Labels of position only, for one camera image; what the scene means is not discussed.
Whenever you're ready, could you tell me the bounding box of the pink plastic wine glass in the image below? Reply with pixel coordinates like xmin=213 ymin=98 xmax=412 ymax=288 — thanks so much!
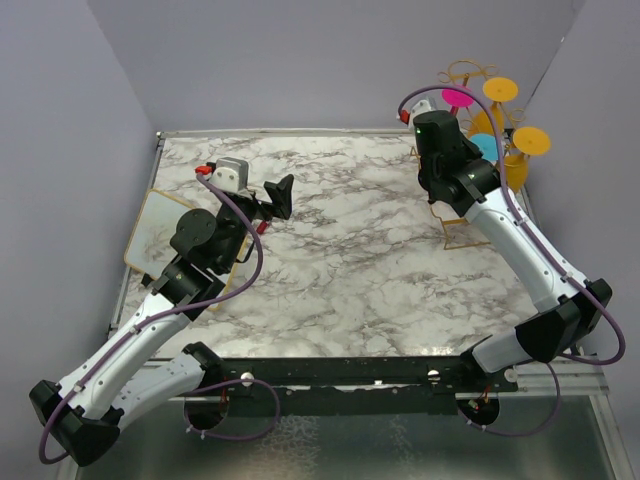
xmin=441 ymin=85 xmax=474 ymax=116

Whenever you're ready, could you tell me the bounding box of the blue plastic wine glass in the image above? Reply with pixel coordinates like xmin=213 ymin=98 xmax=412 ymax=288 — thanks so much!
xmin=470 ymin=133 xmax=499 ymax=164

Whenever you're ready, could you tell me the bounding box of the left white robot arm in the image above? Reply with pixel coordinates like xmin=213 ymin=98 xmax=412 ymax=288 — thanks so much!
xmin=29 ymin=170 xmax=294 ymax=466

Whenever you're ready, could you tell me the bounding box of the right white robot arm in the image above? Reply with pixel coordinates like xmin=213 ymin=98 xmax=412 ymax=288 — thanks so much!
xmin=412 ymin=110 xmax=612 ymax=391

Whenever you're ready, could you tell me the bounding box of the yellow wine glass rear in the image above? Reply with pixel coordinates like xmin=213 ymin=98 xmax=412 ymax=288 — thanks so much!
xmin=467 ymin=77 xmax=519 ymax=138

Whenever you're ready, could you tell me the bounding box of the yellow wine glass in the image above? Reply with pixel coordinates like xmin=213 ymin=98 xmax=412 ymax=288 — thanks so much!
xmin=504 ymin=126 xmax=551 ymax=193
xmin=467 ymin=77 xmax=519 ymax=138

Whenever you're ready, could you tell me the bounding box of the yellow wine glass front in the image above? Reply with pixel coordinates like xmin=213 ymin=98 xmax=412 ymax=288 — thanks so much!
xmin=504 ymin=126 xmax=551 ymax=193

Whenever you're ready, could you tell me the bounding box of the small red card box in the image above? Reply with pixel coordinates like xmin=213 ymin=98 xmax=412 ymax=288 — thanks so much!
xmin=256 ymin=221 xmax=269 ymax=235

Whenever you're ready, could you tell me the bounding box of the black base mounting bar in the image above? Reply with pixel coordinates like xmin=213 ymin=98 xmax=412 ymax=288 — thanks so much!
xmin=183 ymin=356 xmax=517 ymax=417

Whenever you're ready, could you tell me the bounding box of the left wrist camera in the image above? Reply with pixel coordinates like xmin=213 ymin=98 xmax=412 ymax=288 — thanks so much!
xmin=195 ymin=157 xmax=249 ymax=194

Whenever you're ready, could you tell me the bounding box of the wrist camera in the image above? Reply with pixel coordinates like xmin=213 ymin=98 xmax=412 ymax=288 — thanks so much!
xmin=195 ymin=157 xmax=249 ymax=194
xmin=398 ymin=96 xmax=437 ymax=126

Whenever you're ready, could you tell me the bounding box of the small whiteboard wooden frame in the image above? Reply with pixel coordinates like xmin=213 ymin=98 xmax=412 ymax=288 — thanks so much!
xmin=124 ymin=189 xmax=248 ymax=315

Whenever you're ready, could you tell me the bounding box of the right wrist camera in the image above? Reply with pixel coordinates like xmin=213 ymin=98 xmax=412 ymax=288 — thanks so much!
xmin=398 ymin=96 xmax=437 ymax=126

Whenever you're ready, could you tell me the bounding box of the gold wire glass rack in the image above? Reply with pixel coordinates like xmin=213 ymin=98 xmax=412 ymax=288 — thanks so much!
xmin=429 ymin=59 xmax=524 ymax=250

